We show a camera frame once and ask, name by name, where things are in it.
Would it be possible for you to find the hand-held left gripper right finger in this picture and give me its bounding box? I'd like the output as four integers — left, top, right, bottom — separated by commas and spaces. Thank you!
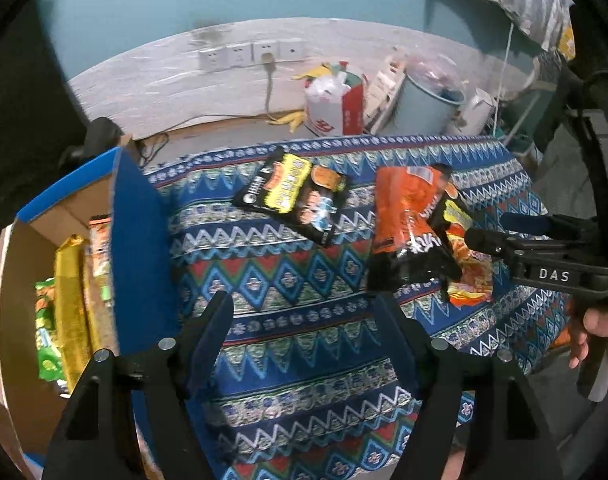
374, 291, 564, 480

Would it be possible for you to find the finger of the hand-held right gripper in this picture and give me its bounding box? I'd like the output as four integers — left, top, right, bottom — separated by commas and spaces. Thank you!
501, 212, 584, 236
466, 227, 534, 266

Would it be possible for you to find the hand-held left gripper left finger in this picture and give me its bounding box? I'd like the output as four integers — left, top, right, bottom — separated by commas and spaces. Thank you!
41, 290, 235, 480

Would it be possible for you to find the red-orange snack packet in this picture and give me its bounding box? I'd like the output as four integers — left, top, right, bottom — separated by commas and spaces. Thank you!
441, 180, 497, 308

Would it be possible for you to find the orange and black chip bag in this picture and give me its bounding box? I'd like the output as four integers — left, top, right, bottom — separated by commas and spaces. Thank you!
366, 164, 464, 292

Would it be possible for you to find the yellow popcorn snack packet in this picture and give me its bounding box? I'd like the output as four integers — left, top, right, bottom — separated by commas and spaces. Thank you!
81, 255, 120, 356

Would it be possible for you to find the long yellow biscuit packet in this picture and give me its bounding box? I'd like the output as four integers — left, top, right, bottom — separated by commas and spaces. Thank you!
54, 235, 92, 393

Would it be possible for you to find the orange and green snack packet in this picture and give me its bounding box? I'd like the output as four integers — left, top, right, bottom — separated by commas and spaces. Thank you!
88, 215, 116, 311

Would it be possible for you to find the green pea snack packet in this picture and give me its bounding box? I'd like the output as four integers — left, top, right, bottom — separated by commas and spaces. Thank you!
34, 277, 65, 383

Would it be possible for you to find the blue-edged cardboard box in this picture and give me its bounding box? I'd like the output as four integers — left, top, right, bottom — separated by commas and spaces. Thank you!
0, 147, 235, 480

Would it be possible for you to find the person's right hand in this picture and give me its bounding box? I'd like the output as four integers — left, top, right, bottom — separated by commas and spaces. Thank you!
568, 305, 608, 368

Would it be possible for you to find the orange plastic object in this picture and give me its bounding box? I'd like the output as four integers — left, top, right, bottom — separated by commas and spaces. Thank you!
554, 322, 574, 353

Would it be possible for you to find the blue patterned blanket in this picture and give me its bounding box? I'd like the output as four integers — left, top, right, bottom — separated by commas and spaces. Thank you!
144, 134, 574, 480

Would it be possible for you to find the white electric kettle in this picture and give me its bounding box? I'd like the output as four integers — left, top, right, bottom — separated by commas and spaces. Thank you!
451, 89, 494, 136

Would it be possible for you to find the light blue trash bin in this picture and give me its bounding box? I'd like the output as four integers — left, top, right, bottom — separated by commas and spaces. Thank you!
391, 72, 467, 136

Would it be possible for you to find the black instant noodle packet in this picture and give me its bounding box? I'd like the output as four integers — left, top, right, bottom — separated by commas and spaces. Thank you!
232, 146, 349, 247

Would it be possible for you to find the clear bin liner bag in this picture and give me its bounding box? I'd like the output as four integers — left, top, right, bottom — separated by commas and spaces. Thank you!
406, 55, 467, 96

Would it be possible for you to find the yellow hanging bag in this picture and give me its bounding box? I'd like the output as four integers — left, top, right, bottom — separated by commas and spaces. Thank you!
556, 27, 577, 58

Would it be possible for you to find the white paper bag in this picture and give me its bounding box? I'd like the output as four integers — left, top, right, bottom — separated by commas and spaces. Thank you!
364, 50, 409, 133

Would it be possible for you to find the red and white bag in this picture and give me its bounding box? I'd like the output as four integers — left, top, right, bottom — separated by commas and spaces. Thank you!
304, 60, 369, 137

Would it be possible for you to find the white plastic bag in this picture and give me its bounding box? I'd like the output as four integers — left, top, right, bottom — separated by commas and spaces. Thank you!
306, 74, 352, 106

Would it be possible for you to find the banana peel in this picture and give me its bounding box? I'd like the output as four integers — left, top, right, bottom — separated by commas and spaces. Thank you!
291, 62, 335, 81
269, 112, 307, 133

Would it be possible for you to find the small black device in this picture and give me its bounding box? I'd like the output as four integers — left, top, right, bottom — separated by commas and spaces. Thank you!
59, 117, 125, 171

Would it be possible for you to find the white hanging cord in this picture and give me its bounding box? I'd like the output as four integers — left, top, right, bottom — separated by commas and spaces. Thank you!
492, 22, 514, 136

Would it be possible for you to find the grey plug with cable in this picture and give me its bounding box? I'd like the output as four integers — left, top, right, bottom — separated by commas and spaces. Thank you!
134, 52, 279, 166

